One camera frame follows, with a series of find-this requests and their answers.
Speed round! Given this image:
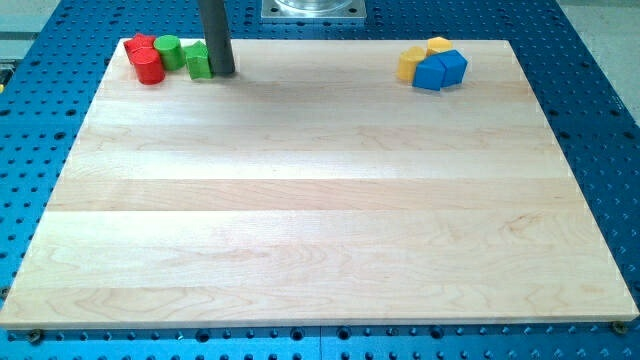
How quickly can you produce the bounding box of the blue perforated table plate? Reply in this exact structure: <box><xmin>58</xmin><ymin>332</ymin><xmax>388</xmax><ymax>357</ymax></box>
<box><xmin>1</xmin><ymin>0</ymin><xmax>639</xmax><ymax>359</ymax></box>

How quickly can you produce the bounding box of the blue pentagon block front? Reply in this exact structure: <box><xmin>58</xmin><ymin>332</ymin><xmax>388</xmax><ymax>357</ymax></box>
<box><xmin>412</xmin><ymin>55</ymin><xmax>446</xmax><ymax>91</ymax></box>

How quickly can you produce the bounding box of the yellow hexagon block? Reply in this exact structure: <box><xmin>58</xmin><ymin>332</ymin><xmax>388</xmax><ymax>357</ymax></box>
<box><xmin>426</xmin><ymin>37</ymin><xmax>453</xmax><ymax>56</ymax></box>

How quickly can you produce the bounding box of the green star block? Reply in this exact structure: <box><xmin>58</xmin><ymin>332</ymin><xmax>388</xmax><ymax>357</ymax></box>
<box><xmin>183</xmin><ymin>41</ymin><xmax>213</xmax><ymax>80</ymax></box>

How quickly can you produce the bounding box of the blue cube block rear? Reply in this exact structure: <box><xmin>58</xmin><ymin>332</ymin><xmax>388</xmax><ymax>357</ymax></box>
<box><xmin>436</xmin><ymin>50</ymin><xmax>468</xmax><ymax>87</ymax></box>

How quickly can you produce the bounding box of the red star block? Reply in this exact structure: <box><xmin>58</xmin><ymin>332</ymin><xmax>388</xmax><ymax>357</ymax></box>
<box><xmin>123</xmin><ymin>33</ymin><xmax>156</xmax><ymax>64</ymax></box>

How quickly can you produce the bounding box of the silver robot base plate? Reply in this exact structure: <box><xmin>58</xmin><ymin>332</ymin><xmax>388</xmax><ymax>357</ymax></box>
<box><xmin>261</xmin><ymin>0</ymin><xmax>367</xmax><ymax>21</ymax></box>

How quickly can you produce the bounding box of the light wooden board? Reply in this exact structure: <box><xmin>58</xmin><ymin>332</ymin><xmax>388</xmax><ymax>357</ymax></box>
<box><xmin>1</xmin><ymin>39</ymin><xmax>638</xmax><ymax>330</ymax></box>

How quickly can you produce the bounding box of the green cylinder block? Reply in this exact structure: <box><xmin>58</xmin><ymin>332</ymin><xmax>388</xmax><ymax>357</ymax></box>
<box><xmin>153</xmin><ymin>35</ymin><xmax>185</xmax><ymax>71</ymax></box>

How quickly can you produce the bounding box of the board clamp screw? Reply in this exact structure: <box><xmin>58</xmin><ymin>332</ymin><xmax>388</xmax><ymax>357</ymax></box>
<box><xmin>610</xmin><ymin>321</ymin><xmax>628</xmax><ymax>335</ymax></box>
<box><xmin>25</xmin><ymin>329</ymin><xmax>44</xmax><ymax>345</ymax></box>

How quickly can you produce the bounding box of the right board clamp screw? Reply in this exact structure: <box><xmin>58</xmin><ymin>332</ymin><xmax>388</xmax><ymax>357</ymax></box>
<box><xmin>610</xmin><ymin>321</ymin><xmax>628</xmax><ymax>335</ymax></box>

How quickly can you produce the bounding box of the left board clamp screw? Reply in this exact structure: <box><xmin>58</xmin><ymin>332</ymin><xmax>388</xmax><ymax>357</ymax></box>
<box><xmin>25</xmin><ymin>329</ymin><xmax>44</xmax><ymax>345</ymax></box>

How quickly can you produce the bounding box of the yellow heart block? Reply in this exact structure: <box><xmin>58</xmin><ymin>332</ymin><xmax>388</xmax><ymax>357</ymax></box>
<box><xmin>396</xmin><ymin>46</ymin><xmax>426</xmax><ymax>82</ymax></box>

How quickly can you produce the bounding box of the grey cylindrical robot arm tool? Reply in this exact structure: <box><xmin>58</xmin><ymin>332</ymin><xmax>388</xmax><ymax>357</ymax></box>
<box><xmin>198</xmin><ymin>0</ymin><xmax>235</xmax><ymax>76</ymax></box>

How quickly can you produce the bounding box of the red cylinder block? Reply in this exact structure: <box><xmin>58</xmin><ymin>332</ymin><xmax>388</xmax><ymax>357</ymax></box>
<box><xmin>131</xmin><ymin>48</ymin><xmax>165</xmax><ymax>85</ymax></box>

